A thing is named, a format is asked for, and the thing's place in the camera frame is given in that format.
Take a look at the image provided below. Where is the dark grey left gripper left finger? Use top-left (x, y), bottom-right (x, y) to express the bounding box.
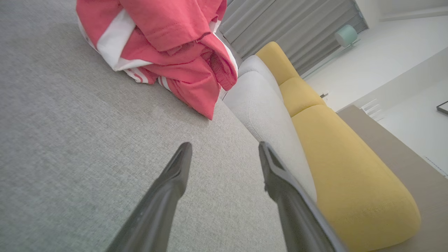
top-left (106, 142), bottom-right (193, 252)

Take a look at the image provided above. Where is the small yellow sofa cushion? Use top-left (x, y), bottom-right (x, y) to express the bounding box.
top-left (255, 41), bottom-right (300, 85)

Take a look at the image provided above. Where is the medium yellow sofa cushion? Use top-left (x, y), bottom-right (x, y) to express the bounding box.
top-left (279, 77), bottom-right (327, 118)

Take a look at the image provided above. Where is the large grey sofa seat cushion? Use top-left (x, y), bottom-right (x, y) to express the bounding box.
top-left (0, 0), bottom-right (287, 252)

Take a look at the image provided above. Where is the grey pleated curtain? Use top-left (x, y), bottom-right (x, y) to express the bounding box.
top-left (219, 0), bottom-right (369, 76)

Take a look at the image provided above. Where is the mint green cylindrical lamp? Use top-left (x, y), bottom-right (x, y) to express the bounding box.
top-left (334, 24), bottom-right (360, 48)

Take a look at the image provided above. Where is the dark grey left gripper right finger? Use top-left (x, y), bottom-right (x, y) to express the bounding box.
top-left (258, 141), bottom-right (348, 252)

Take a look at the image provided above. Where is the large yellow sofa cushion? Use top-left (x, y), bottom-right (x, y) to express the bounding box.
top-left (292, 104), bottom-right (421, 252)

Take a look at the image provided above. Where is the white wall vent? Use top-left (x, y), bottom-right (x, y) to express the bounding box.
top-left (360, 99), bottom-right (384, 121)

